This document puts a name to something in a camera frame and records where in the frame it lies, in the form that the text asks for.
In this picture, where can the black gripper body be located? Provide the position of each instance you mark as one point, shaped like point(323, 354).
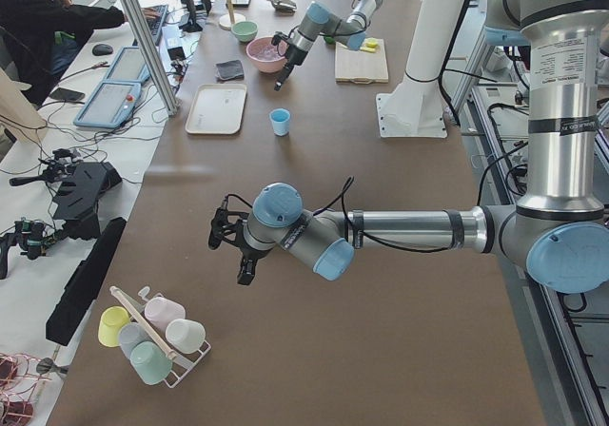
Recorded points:
point(291, 56)
point(249, 253)

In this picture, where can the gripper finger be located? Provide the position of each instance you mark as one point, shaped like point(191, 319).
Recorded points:
point(240, 277)
point(249, 276)
point(278, 85)
point(285, 73)

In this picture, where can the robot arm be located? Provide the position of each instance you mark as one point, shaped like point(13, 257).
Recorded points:
point(320, 21)
point(555, 231)

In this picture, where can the pink bowl of ice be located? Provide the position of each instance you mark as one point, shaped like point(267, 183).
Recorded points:
point(265, 56)

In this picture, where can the light blue plastic cup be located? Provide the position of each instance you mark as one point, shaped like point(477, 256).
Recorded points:
point(280, 121)

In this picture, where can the steel ice scoop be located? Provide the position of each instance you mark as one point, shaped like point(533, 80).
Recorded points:
point(283, 5)

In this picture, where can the white plastic cup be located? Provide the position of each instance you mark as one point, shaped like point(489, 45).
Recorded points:
point(186, 335)

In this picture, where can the pink plastic cup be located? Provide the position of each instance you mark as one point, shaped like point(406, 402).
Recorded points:
point(160, 312)

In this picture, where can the green plastic cup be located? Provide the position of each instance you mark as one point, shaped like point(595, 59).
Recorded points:
point(150, 362)

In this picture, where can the grey plastic cup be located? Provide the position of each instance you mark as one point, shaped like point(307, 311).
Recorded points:
point(131, 335)

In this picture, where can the yellow plastic cup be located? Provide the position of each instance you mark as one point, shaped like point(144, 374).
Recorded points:
point(112, 320)

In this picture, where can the grey folded cloth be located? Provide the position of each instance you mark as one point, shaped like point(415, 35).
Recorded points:
point(229, 70)

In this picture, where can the green ceramic bowl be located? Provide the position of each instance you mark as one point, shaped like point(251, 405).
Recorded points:
point(244, 31)

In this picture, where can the wooden cutting board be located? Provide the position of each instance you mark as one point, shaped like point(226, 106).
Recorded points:
point(358, 67)

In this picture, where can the wooden mug tree stand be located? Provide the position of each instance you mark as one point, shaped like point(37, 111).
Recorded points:
point(226, 21)

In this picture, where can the beige rabbit tray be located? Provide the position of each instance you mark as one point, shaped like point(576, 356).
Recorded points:
point(217, 109)

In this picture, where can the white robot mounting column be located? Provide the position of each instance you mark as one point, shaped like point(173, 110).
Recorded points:
point(414, 108)

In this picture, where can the black keyboard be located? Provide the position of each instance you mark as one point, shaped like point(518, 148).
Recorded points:
point(155, 24)

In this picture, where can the blue teach pendant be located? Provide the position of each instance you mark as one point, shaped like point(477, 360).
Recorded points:
point(128, 65)
point(109, 105)

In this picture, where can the black long bar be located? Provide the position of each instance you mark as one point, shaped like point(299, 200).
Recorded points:
point(84, 285)

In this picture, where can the black computer mouse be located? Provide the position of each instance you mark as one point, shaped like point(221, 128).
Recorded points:
point(102, 50)

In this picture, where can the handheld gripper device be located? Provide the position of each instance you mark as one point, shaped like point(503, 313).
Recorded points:
point(33, 239)
point(61, 165)

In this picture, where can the black smartphone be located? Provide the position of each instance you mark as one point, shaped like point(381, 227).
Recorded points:
point(67, 95)

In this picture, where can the seated person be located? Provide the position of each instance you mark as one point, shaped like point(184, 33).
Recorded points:
point(43, 37)

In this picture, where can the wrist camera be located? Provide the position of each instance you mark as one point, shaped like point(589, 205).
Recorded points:
point(227, 226)
point(280, 41)

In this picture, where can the white wire cup rack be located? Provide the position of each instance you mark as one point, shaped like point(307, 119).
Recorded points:
point(184, 363)

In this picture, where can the wooden rack handle rod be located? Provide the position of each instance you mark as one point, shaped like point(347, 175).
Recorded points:
point(134, 308)

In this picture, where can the black bracket stand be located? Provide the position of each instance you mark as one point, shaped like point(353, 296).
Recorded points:
point(78, 195)

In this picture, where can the aluminium frame post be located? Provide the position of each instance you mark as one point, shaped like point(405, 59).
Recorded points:
point(150, 54)

